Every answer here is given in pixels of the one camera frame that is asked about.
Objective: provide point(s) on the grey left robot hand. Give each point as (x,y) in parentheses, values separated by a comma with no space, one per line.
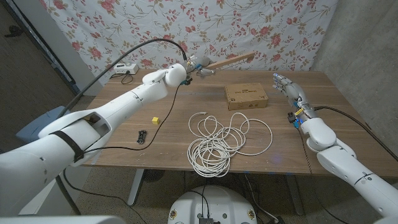
(203,62)

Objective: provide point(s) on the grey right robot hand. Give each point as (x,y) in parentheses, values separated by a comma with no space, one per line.
(292,91)

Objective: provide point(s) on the long wooden stick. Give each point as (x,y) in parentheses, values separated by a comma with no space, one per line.
(233,60)

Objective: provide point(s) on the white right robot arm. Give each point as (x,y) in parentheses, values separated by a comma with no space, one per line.
(342,158)

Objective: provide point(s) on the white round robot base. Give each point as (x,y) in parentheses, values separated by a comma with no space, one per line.
(213,202)

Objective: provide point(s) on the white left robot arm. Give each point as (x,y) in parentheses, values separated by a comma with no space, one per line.
(124,102)

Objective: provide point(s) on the brown cardboard package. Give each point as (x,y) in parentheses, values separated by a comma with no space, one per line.
(245,96)

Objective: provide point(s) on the small yellow block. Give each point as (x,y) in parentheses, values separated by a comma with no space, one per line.
(155,120)

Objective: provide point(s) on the small black toy car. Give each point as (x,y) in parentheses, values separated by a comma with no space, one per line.
(141,137)

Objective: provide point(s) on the floral backdrop cloth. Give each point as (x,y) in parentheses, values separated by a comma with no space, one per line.
(248,18)

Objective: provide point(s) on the white power strip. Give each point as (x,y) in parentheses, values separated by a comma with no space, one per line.
(126,68)

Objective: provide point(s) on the grey table leg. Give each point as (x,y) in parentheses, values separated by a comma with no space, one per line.
(294,193)

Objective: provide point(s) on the dark round fan grille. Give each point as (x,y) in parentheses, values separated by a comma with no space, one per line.
(153,175)

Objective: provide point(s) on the white table leg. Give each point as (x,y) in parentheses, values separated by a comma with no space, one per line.
(136,186)

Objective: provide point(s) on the black floor object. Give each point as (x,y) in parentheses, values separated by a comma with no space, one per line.
(13,31)

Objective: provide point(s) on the white robot torso edge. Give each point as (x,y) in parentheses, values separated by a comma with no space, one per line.
(62,220)

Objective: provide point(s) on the white floor platform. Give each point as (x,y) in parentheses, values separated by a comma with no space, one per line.
(37,202)

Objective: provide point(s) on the dark baseboard rail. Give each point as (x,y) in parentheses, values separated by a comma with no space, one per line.
(46,49)

